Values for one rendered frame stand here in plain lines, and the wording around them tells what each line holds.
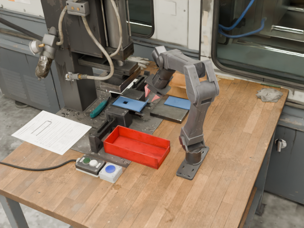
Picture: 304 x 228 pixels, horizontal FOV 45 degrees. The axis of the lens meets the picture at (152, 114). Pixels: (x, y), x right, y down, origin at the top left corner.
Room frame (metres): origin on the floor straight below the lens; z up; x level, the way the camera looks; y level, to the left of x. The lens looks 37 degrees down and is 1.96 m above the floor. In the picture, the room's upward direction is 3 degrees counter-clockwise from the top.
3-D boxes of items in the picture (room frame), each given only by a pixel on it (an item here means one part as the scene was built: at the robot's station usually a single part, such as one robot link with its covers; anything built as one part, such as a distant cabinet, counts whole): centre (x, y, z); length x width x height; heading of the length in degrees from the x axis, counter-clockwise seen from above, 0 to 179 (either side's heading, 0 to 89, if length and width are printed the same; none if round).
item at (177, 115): (1.43, -0.10, 0.91); 0.17 x 0.16 x 0.02; 151
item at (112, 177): (1.03, 0.17, 0.90); 0.07 x 0.07 x 0.06; 61
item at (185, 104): (1.45, -0.14, 0.93); 0.15 x 0.07 x 0.03; 64
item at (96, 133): (1.25, 0.21, 0.95); 0.15 x 0.03 x 0.10; 151
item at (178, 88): (1.56, -0.20, 0.93); 0.25 x 0.13 x 0.08; 61
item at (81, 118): (1.47, 0.18, 0.88); 0.65 x 0.50 x 0.03; 151
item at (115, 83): (1.43, 0.19, 1.22); 0.26 x 0.18 x 0.30; 61
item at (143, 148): (1.15, 0.07, 0.93); 0.25 x 0.12 x 0.06; 61
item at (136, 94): (1.41, 0.12, 0.98); 0.20 x 0.10 x 0.01; 151
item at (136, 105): (1.38, 0.09, 1.00); 0.15 x 0.07 x 0.03; 61
